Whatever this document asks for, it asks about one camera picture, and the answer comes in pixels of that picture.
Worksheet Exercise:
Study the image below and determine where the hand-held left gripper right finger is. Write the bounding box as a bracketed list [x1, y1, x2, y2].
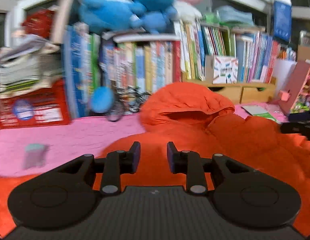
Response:
[167, 141, 255, 195]

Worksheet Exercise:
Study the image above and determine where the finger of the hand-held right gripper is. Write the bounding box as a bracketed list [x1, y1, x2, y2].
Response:
[280, 122, 310, 140]
[288, 110, 310, 123]

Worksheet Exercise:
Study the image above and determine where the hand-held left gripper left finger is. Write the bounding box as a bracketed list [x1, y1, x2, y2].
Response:
[56, 141, 141, 197]

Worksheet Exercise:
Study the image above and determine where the orange puffer jacket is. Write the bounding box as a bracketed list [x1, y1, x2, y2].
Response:
[0, 82, 310, 238]

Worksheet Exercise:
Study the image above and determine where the pink toy house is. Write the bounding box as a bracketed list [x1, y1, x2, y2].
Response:
[278, 60, 310, 117]

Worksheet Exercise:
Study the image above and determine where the green white booklet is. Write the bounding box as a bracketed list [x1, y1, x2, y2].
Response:
[241, 105, 282, 123]

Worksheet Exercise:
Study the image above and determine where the black model bicycle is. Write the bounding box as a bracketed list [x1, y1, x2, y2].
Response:
[106, 86, 152, 123]

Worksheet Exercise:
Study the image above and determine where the pink blanket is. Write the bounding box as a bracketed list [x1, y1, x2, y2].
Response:
[0, 101, 289, 178]

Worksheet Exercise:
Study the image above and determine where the cardboard box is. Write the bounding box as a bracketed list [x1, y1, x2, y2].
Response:
[296, 44, 310, 62]

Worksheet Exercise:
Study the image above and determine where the row of pastel books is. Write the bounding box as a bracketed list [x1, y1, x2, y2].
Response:
[236, 31, 297, 85]

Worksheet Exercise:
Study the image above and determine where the wooden drawer organizer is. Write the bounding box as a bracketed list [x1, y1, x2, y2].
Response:
[182, 77, 277, 105]

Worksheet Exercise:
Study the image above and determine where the row of colourful paperback books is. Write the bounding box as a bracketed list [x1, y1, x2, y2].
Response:
[100, 39, 182, 96]

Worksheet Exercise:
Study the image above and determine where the white patterned box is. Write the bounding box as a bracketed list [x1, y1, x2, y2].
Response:
[205, 54, 239, 84]

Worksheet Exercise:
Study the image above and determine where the blue box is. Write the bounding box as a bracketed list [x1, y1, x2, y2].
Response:
[273, 0, 293, 43]

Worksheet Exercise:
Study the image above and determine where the red plastic crate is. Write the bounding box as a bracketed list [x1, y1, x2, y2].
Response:
[0, 79, 72, 130]

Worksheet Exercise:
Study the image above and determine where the row of tall blue books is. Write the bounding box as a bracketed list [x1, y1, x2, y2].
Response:
[62, 22, 103, 120]

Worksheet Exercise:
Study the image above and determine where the green plastic toy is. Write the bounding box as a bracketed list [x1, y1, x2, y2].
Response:
[202, 10, 221, 23]

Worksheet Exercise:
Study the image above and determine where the stack of magazines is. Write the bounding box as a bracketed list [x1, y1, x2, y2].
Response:
[0, 33, 63, 98]

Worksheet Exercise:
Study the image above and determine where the red basket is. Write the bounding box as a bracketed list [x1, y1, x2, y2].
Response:
[21, 8, 57, 40]

